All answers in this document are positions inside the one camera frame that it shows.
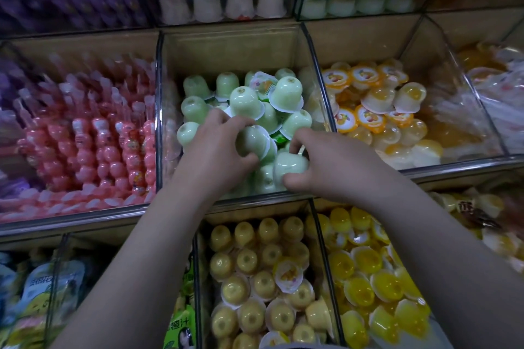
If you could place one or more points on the person's left forearm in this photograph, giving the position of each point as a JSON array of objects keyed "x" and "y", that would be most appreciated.
[{"x": 139, "y": 279}]

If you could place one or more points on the pile of orange-lid jelly cups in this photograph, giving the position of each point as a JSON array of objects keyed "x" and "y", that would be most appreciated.
[{"x": 368, "y": 107}]

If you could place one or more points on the pile of yellow jelly cups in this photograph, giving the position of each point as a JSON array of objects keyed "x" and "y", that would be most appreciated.
[{"x": 360, "y": 287}]

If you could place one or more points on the person's left hand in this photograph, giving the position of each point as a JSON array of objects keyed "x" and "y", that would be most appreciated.
[{"x": 209, "y": 161}]

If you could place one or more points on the pile of pink jelly sticks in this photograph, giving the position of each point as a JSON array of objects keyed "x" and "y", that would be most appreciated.
[{"x": 82, "y": 148}]

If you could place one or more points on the single green jelly cup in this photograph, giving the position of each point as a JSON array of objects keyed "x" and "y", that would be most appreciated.
[
  {"x": 255, "y": 140},
  {"x": 291, "y": 163}
]

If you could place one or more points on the pile of green jelly cups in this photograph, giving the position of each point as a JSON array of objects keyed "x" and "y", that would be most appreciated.
[{"x": 282, "y": 95}]

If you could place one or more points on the pile of pale yellow jelly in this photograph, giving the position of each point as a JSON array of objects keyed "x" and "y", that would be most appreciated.
[{"x": 254, "y": 279}]

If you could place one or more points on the person's right forearm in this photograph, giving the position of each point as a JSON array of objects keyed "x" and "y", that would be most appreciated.
[{"x": 458, "y": 263}]

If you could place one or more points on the person's right hand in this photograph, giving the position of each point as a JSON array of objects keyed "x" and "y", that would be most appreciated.
[{"x": 344, "y": 169}]

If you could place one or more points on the pile of pale jelly pouches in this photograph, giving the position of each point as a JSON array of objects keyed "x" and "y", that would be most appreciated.
[{"x": 37, "y": 295}]

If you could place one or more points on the pile of pastel jelly cups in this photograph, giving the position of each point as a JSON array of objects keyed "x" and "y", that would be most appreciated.
[{"x": 491, "y": 230}]

